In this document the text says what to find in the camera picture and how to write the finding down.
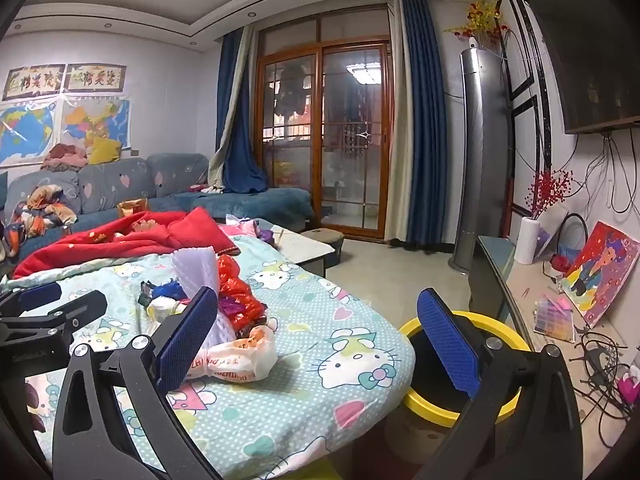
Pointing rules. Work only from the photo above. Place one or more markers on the silver tower air conditioner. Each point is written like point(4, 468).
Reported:
point(480, 160)

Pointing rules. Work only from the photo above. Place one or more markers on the dark purple snack wrapper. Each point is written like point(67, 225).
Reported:
point(146, 293)

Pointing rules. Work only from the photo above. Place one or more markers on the clear bead organiser box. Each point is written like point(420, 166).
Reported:
point(554, 317)

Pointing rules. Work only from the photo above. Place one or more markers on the red ornament on white base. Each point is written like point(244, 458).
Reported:
point(559, 262)

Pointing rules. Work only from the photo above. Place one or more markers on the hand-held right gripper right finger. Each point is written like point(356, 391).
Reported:
point(447, 345)

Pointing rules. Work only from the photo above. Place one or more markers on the wooden sliding glass door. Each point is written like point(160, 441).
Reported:
point(320, 125)

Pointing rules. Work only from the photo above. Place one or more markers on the white and pink clothes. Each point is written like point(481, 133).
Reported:
point(205, 189)

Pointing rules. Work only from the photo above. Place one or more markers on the yellow pillow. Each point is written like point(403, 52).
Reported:
point(105, 151)

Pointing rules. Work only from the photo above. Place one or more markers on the framed calligraphy picture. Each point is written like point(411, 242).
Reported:
point(34, 81)
point(96, 78)

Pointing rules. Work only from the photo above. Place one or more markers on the purple cloth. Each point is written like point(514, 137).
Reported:
point(266, 236)

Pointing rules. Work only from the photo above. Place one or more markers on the white-topped coffee table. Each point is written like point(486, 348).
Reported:
point(300, 250)

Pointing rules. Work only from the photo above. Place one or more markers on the black wall television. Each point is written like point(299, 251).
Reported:
point(590, 50)

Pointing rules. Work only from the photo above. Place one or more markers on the red and pink clothes pile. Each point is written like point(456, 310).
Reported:
point(65, 156)

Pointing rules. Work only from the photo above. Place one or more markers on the brown footstool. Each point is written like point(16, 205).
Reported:
point(325, 237)

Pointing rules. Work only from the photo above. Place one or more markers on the country map poster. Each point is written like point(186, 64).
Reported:
point(95, 122)

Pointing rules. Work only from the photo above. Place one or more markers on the yellow-rimmed black trash bin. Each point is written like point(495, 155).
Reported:
point(435, 407)

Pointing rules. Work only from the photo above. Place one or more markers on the blue crumpled wrapper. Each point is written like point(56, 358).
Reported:
point(166, 292)

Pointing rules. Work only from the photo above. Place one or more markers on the television cabinet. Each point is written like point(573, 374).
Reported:
point(520, 290)

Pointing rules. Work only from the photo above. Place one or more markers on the cartoon cat printed blanket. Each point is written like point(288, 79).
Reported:
point(300, 360)

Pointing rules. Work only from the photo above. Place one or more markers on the orange patterned clothes pile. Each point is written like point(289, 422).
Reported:
point(45, 207)

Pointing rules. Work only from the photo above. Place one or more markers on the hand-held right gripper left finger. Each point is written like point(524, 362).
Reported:
point(187, 340)

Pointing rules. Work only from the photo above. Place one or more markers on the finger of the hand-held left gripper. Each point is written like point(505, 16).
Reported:
point(35, 296)
point(75, 310)

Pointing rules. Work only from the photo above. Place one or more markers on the white foam fruit net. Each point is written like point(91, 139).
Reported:
point(195, 270)

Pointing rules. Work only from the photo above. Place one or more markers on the yellow and red artificial flowers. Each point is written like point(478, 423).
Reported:
point(480, 20)

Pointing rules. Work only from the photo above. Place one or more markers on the purple candy wrapper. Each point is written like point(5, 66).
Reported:
point(230, 305)

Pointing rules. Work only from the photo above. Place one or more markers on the pink cloth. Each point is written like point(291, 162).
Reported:
point(242, 227)

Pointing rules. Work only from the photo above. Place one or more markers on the blue-grey fabric sofa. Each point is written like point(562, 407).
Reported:
point(175, 175)

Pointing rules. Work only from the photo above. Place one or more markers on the white ribbed vase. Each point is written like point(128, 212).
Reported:
point(527, 242)

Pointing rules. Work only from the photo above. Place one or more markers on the blue and beige curtain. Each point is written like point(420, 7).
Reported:
point(425, 125)
point(237, 125)

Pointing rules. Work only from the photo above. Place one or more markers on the colourful figure painting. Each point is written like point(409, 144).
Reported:
point(605, 275)

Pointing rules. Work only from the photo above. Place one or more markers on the white-framed drawing board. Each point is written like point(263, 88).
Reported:
point(550, 235)

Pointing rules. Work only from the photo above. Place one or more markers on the white plastic bag red print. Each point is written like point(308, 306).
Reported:
point(245, 355)

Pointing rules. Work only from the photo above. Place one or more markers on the gold and red packet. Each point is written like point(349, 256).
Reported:
point(132, 206)

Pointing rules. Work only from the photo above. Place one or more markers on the world map poster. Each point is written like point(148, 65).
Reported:
point(27, 132)

